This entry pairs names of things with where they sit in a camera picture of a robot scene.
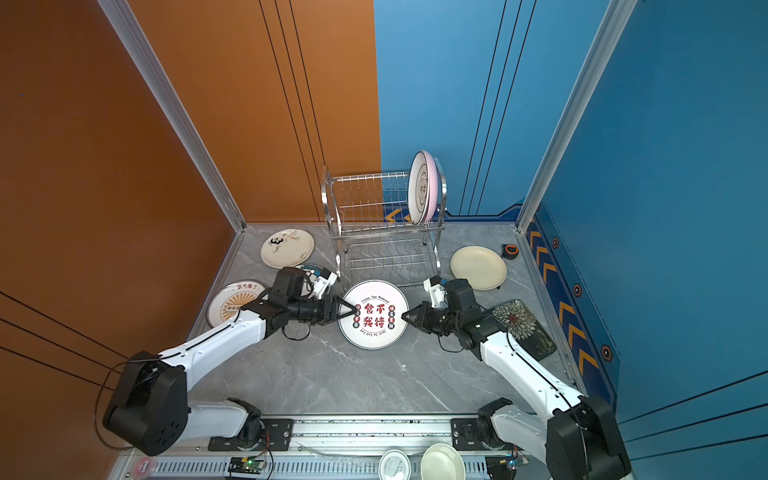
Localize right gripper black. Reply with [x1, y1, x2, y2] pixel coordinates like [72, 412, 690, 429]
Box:
[401, 302, 463, 336]

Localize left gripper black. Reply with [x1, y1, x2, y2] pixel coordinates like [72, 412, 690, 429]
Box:
[288, 295, 358, 325]

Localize white plate red chinese characters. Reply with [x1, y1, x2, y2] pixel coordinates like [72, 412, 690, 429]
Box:
[338, 280, 409, 350]

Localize steel two-tier dish rack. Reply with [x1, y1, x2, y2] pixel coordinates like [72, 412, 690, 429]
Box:
[321, 162, 447, 288]

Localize pink plate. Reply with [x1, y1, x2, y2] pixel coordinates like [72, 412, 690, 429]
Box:
[422, 150, 440, 223]

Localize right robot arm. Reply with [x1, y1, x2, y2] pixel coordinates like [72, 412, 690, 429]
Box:
[401, 277, 632, 479]

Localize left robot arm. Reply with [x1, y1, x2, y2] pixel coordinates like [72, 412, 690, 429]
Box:
[95, 267, 356, 456]

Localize white plate dark green rim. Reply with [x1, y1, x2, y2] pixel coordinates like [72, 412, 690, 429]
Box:
[298, 264, 324, 282]

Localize cream plate with panda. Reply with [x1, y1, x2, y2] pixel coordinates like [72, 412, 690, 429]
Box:
[260, 228, 315, 269]

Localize plain cream plate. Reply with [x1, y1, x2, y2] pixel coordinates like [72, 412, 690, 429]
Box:
[450, 246, 507, 291]

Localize dark square floral plate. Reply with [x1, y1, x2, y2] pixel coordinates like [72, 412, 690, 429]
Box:
[491, 299, 557, 361]

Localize black orange tape roll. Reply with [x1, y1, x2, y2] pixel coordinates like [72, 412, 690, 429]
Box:
[502, 244, 519, 260]

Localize white plate orange sunburst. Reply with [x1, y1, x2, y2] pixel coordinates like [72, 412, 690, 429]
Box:
[207, 280, 265, 328]

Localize white bowl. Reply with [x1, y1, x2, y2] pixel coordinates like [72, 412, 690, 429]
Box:
[420, 443, 466, 480]

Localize white round lid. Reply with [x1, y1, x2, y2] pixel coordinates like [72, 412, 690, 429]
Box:
[378, 449, 412, 480]

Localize green circuit board right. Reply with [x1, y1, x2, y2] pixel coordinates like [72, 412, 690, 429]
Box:
[499, 456, 525, 478]

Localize green circuit board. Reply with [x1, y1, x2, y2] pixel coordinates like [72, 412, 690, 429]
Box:
[227, 456, 269, 479]
[499, 456, 525, 478]

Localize green circuit board left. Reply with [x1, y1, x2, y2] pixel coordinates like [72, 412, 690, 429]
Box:
[227, 456, 269, 479]

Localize pink tape roll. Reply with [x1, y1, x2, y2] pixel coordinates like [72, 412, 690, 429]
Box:
[129, 456, 157, 480]

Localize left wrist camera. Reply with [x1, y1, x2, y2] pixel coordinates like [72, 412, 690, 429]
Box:
[311, 268, 338, 300]

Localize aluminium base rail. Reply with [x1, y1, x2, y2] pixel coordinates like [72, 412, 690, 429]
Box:
[109, 414, 550, 479]

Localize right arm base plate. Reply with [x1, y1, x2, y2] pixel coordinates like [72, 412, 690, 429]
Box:
[450, 417, 514, 451]

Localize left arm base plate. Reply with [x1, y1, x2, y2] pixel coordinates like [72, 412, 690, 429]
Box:
[207, 418, 294, 453]

